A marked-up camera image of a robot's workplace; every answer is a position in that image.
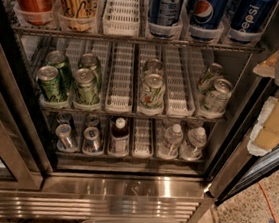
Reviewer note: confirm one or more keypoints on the silver blue can rear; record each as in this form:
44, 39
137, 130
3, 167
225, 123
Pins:
92, 120

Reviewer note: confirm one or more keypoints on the top wire shelf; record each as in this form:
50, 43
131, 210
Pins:
32, 31

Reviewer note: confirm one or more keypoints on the wire shelf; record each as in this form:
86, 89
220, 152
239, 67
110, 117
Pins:
32, 31
72, 109

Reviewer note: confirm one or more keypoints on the stainless steel display fridge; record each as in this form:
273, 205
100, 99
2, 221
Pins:
39, 181

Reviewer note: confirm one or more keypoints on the white green can rear middle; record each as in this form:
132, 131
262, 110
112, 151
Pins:
152, 66

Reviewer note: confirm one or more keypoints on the blue pepsi can logo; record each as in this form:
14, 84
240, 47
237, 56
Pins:
206, 16

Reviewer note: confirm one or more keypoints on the middle wire shelf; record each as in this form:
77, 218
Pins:
72, 109

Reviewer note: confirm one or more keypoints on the white green can front middle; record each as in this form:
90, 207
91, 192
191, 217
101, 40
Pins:
152, 91

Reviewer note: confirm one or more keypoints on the blue pepsi can back label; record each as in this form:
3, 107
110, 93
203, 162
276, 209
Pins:
162, 16

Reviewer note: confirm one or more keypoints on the silver can rear left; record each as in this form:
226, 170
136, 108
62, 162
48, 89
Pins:
66, 118

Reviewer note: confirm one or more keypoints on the silver blue can front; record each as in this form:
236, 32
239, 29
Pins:
92, 142

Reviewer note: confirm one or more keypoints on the clear water bottle left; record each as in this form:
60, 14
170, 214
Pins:
169, 144

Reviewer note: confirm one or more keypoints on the silver blue can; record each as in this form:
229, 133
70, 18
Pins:
92, 120
92, 142

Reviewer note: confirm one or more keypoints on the white plastic shelf glide tray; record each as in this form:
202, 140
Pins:
121, 18

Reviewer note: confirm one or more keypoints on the silver can front left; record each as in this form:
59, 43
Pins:
68, 140

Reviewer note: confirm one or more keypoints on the green can front left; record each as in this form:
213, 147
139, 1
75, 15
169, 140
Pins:
51, 85

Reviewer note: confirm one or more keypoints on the dark juice bottle white cap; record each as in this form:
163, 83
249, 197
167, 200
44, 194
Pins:
119, 138

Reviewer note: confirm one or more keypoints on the blue pepsi can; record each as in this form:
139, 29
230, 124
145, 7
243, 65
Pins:
245, 27

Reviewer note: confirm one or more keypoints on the green can rear left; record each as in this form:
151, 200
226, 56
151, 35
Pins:
62, 63

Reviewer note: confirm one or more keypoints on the white green can rear right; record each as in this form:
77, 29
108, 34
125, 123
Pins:
212, 71

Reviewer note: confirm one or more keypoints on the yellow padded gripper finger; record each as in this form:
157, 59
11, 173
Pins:
267, 67
265, 134

